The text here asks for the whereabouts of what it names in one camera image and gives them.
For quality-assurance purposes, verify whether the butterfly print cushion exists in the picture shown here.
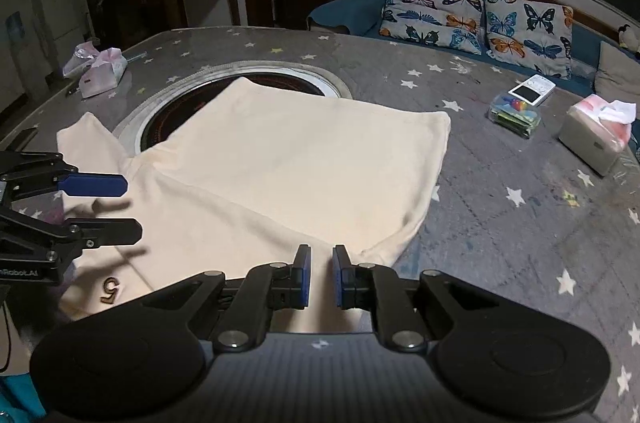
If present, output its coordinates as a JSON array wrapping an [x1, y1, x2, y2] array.
[[483, 0, 575, 80], [378, 0, 489, 56]]

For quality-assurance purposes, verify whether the teal cloth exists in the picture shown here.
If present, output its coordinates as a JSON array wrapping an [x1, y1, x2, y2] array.
[[0, 373, 47, 423]]

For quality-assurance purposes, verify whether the white tissue box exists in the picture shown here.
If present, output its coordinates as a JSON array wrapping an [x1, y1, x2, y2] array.
[[558, 94, 639, 176]]

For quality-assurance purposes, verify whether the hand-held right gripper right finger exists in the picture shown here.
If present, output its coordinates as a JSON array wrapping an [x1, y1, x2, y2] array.
[[332, 244, 502, 352]]

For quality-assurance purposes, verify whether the black cable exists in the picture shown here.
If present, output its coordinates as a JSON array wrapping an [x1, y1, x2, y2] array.
[[0, 288, 14, 375]]

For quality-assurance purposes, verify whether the white refrigerator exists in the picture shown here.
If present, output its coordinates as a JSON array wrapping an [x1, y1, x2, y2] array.
[[39, 0, 84, 54]]

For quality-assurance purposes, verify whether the grey star-print tablecloth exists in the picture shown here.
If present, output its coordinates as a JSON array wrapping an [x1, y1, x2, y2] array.
[[0, 25, 640, 423]]

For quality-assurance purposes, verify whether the white handheld device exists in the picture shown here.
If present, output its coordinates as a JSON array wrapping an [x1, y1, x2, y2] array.
[[508, 74, 556, 106]]

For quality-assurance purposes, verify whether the blue sofa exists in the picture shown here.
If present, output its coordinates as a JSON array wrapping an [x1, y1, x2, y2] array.
[[306, 0, 640, 154]]

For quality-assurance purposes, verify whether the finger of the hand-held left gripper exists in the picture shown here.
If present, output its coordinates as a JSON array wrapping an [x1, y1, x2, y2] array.
[[0, 208, 144, 265], [0, 150, 129, 204]]

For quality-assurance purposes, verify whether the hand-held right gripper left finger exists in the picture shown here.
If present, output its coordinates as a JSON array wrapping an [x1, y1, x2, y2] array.
[[142, 244, 312, 354]]

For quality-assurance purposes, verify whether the round built-in table cooker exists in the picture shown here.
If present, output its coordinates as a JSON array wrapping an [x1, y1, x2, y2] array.
[[112, 60, 353, 154]]

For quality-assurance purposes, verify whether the clear plastic box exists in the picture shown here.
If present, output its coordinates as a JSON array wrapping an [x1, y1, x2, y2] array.
[[487, 92, 542, 140]]

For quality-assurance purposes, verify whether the beige cushion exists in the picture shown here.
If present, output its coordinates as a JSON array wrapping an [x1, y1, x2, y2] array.
[[593, 41, 640, 104]]

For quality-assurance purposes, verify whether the plush toy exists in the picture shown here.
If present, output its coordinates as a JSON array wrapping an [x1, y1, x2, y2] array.
[[617, 24, 640, 54]]

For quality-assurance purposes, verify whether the cream t-shirt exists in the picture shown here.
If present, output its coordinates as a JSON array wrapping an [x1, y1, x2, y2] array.
[[56, 76, 452, 336]]

